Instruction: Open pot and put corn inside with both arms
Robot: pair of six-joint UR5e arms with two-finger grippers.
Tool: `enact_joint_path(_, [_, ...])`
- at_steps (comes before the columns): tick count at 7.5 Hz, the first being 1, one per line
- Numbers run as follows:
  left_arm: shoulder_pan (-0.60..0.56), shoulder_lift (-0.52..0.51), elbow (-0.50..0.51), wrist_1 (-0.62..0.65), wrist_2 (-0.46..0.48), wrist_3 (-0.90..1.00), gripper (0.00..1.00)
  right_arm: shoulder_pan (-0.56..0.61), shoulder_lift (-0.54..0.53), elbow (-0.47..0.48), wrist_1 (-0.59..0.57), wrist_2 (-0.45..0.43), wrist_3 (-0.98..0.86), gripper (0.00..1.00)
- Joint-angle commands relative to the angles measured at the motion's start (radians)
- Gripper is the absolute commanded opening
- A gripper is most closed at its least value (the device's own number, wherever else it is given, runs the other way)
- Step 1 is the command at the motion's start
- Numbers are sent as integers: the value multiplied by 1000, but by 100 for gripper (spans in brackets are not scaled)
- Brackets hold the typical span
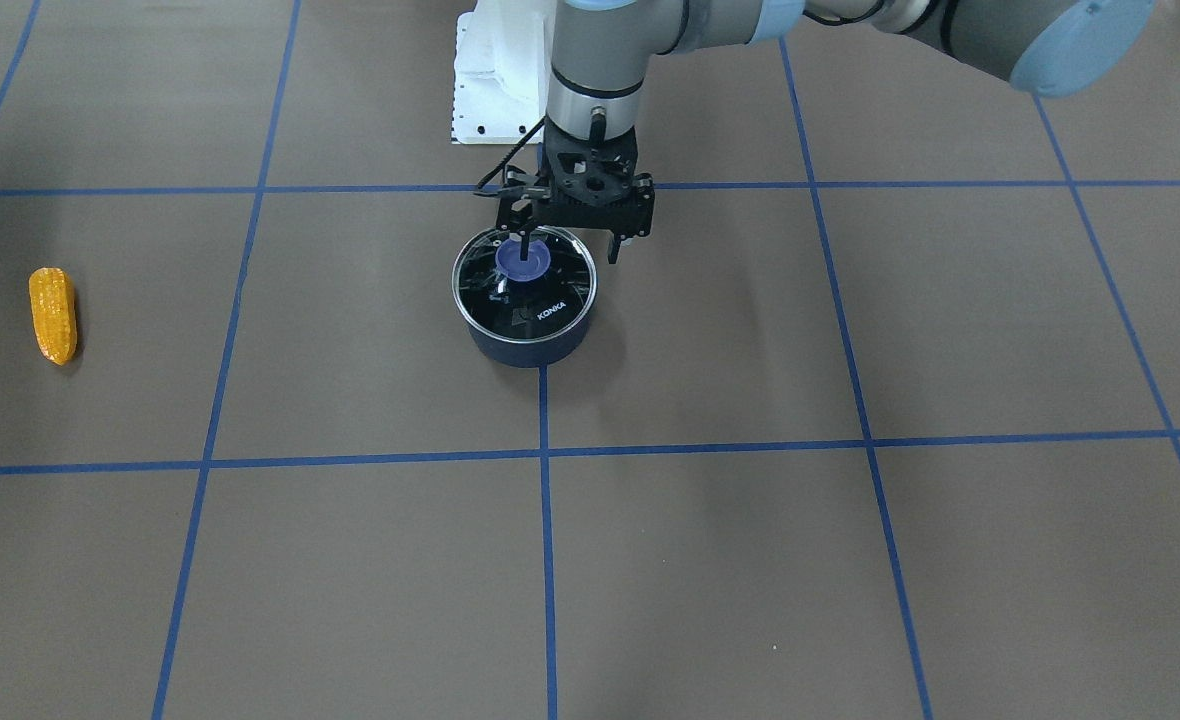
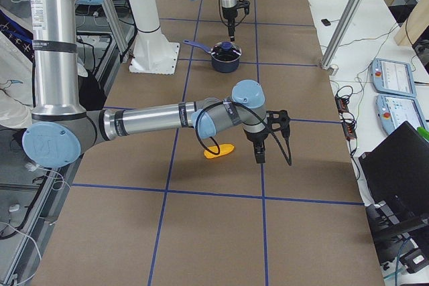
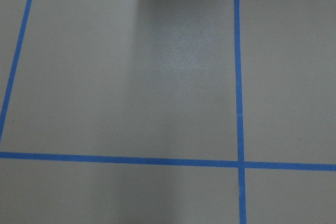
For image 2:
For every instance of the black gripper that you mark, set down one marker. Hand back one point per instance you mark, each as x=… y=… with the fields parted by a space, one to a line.
x=228 y=15
x=256 y=137

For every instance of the glass pot lid blue knob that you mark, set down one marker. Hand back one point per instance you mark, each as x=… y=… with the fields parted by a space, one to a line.
x=229 y=48

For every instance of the yellow toy corn cob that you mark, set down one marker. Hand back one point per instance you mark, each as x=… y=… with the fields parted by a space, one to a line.
x=216 y=151

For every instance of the dark blue saucepan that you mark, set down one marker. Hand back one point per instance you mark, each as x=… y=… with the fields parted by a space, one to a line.
x=223 y=63

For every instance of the small black square pad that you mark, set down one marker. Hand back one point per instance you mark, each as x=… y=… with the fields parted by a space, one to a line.
x=326 y=22

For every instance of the black laptop computer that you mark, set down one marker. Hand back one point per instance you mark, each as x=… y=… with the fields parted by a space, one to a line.
x=398 y=166

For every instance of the near teach pendant tablet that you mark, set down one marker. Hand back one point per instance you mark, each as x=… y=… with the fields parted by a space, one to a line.
x=393 y=110

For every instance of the teach pendant tablet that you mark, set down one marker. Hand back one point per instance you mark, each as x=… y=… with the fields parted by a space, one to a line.
x=393 y=110
x=392 y=77

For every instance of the far teach pendant tablet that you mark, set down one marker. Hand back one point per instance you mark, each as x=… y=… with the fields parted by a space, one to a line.
x=392 y=77

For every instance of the white pedestal column base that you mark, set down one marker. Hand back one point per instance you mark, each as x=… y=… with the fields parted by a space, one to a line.
x=152 y=52

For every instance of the aluminium frame post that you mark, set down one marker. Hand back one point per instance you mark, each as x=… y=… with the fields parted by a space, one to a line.
x=338 y=35

